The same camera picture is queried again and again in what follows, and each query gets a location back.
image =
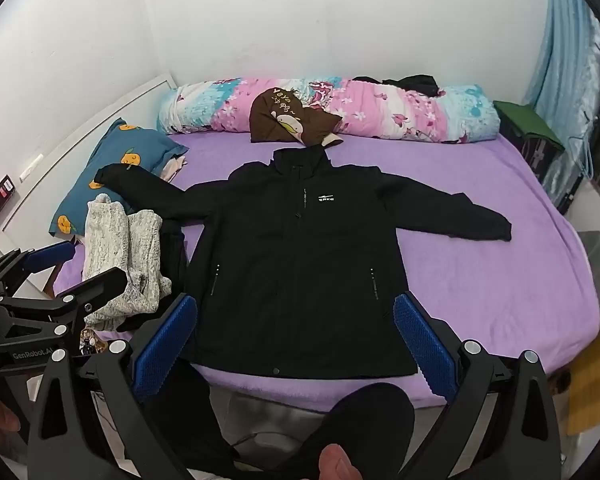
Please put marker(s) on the purple bed sheet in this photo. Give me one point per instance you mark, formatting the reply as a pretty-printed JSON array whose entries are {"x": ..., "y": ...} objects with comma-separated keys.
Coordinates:
[{"x": 480, "y": 285}]

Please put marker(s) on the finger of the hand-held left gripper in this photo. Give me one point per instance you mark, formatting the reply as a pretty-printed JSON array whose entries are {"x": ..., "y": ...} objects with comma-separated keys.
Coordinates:
[
  {"x": 45, "y": 256},
  {"x": 105, "y": 285}
]

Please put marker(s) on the person's right hand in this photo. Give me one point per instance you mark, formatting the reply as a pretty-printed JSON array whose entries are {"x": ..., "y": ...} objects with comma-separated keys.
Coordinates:
[{"x": 337, "y": 462}]

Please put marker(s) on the pink cloth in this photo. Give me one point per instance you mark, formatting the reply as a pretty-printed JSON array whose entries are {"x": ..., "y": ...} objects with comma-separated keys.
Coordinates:
[{"x": 172, "y": 170}]

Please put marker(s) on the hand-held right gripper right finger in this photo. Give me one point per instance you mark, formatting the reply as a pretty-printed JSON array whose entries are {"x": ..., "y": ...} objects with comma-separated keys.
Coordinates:
[{"x": 425, "y": 345}]

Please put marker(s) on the black jacket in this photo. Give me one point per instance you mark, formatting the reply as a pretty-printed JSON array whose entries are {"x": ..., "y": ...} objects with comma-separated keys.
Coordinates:
[{"x": 300, "y": 260}]

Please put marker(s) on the blue orange-print pillow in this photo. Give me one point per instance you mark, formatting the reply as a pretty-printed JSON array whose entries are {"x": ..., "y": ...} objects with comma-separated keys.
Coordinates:
[{"x": 110, "y": 155}]

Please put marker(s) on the floral rolled quilt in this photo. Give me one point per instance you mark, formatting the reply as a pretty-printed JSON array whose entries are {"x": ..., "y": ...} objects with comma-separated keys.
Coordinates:
[{"x": 390, "y": 110}]

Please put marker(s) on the brown printed cloth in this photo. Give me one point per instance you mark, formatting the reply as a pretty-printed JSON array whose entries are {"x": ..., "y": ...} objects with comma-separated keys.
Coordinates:
[{"x": 270, "y": 120}]

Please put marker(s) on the person's legs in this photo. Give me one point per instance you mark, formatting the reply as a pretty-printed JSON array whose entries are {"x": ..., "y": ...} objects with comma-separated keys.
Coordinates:
[{"x": 370, "y": 420}]

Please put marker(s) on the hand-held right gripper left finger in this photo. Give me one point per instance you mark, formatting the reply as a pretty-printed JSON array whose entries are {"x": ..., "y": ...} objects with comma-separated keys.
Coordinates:
[{"x": 165, "y": 345}]

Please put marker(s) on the blue curtain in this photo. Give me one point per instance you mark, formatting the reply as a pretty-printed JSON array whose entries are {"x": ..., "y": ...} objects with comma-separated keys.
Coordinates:
[{"x": 565, "y": 85}]

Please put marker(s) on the black cloth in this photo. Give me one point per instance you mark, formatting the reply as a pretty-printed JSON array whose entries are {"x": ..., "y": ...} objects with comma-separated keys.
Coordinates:
[{"x": 410, "y": 84}]

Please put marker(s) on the grey knit sweater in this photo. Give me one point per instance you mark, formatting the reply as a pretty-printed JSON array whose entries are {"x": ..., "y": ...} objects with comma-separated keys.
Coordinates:
[{"x": 105, "y": 240}]

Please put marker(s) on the white headboard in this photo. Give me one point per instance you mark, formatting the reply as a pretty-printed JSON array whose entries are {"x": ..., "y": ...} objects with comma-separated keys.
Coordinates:
[{"x": 80, "y": 120}]

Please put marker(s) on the green topped storage box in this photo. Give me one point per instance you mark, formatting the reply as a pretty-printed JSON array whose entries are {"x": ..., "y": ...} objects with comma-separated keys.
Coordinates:
[{"x": 525, "y": 120}]

